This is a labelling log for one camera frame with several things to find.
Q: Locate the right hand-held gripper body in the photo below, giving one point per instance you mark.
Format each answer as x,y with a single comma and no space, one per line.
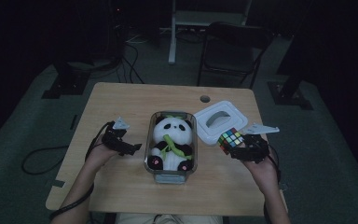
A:
253,146

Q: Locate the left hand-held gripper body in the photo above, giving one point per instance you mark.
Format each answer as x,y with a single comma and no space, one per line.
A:
115,138

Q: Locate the multicoloured puzzle cube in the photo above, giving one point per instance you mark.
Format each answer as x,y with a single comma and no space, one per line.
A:
230,140

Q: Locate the clear glass container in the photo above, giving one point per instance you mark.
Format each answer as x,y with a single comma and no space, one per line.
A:
150,168

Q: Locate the panda plush toy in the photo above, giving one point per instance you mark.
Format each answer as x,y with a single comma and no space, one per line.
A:
172,137

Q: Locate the person's left hand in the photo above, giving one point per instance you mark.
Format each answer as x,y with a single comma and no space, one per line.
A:
101,155

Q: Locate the person's right hand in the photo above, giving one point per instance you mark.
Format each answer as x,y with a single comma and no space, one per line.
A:
262,174

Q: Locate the grey tape piece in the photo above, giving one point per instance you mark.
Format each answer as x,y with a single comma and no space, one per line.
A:
58,183
283,187

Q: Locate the black stand with base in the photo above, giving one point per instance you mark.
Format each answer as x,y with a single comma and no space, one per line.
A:
292,93
66,82

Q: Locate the black folding chair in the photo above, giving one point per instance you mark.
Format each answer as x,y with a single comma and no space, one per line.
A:
230,56

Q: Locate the white metal desk frame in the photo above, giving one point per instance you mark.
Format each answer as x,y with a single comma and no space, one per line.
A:
172,37

